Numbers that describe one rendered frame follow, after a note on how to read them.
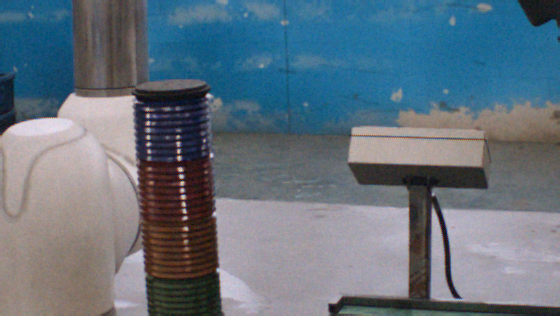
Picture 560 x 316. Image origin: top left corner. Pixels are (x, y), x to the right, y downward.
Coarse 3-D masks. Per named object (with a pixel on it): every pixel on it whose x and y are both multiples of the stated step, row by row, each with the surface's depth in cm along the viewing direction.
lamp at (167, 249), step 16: (144, 224) 80; (160, 224) 79; (176, 224) 79; (192, 224) 79; (208, 224) 80; (144, 240) 80; (160, 240) 79; (176, 240) 79; (192, 240) 79; (208, 240) 80; (144, 256) 81; (160, 256) 79; (176, 256) 79; (192, 256) 79; (208, 256) 80; (160, 272) 80; (176, 272) 79; (192, 272) 80; (208, 272) 80
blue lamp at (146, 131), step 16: (208, 96) 79; (144, 112) 78; (160, 112) 77; (176, 112) 77; (192, 112) 78; (208, 112) 79; (144, 128) 78; (160, 128) 77; (176, 128) 77; (192, 128) 78; (208, 128) 79; (144, 144) 78; (160, 144) 78; (176, 144) 77; (192, 144) 78; (208, 144) 79; (144, 160) 79; (160, 160) 78; (176, 160) 78
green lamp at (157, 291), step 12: (204, 276) 80; (216, 276) 82; (156, 288) 80; (168, 288) 80; (180, 288) 80; (192, 288) 80; (204, 288) 80; (216, 288) 82; (156, 300) 81; (168, 300) 80; (180, 300) 80; (192, 300) 80; (204, 300) 81; (216, 300) 82; (156, 312) 81; (168, 312) 80; (180, 312) 80; (192, 312) 80; (204, 312) 81; (216, 312) 82
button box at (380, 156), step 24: (360, 144) 131; (384, 144) 130; (408, 144) 129; (432, 144) 128; (456, 144) 127; (480, 144) 126; (360, 168) 131; (384, 168) 130; (408, 168) 129; (432, 168) 128; (456, 168) 126; (480, 168) 125
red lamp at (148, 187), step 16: (192, 160) 78; (208, 160) 79; (144, 176) 79; (160, 176) 78; (176, 176) 78; (192, 176) 78; (208, 176) 80; (144, 192) 79; (160, 192) 78; (176, 192) 78; (192, 192) 79; (208, 192) 80; (144, 208) 80; (160, 208) 79; (176, 208) 78; (192, 208) 79; (208, 208) 80
